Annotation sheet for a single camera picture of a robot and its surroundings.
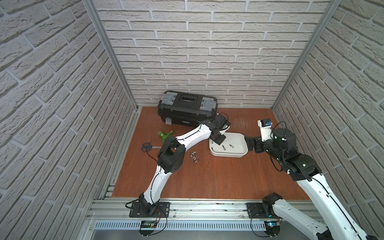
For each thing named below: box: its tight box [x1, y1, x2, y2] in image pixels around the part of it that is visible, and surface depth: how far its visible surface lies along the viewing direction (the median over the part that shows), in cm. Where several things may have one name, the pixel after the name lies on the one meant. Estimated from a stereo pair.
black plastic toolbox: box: [158, 90, 218, 127], surface depth 101 cm
